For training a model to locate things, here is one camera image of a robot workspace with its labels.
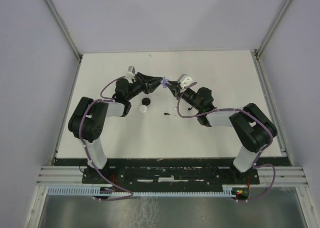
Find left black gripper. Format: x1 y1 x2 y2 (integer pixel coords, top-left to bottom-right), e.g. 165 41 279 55
126 72 164 101

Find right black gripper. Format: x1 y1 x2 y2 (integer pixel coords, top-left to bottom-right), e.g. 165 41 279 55
166 80 202 111

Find purple earbud charging case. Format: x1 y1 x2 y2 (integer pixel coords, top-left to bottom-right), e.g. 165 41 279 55
160 76 169 88

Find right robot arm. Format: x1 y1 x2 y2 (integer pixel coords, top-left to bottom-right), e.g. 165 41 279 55
163 79 278 183

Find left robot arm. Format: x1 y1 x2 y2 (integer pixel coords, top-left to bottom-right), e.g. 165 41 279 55
68 72 165 183

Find black earbud charging case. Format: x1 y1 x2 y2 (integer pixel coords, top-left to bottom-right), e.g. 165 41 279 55
141 97 151 106

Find white earbud charging case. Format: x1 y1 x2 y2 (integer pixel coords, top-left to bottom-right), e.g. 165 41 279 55
138 105 148 114

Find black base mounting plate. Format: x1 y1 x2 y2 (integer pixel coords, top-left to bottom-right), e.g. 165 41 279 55
82 166 260 187

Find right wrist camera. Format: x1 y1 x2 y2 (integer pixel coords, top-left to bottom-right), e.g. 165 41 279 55
177 74 193 90

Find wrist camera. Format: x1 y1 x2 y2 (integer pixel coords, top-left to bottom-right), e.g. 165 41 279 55
125 66 136 80
177 74 193 90

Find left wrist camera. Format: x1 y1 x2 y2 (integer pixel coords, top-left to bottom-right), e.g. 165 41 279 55
125 66 136 80

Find white slotted cable duct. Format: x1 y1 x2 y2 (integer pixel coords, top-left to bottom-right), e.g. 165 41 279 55
46 185 238 196

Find left aluminium frame post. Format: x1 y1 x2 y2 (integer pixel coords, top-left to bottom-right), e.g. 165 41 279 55
43 0 82 60

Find aluminium frame post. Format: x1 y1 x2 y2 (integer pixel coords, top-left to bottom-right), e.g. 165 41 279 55
254 0 294 59
43 0 82 60

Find aluminium frame rail front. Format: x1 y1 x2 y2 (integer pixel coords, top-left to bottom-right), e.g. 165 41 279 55
36 165 309 186

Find right aluminium frame post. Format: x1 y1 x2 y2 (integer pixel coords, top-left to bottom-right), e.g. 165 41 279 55
254 0 294 59

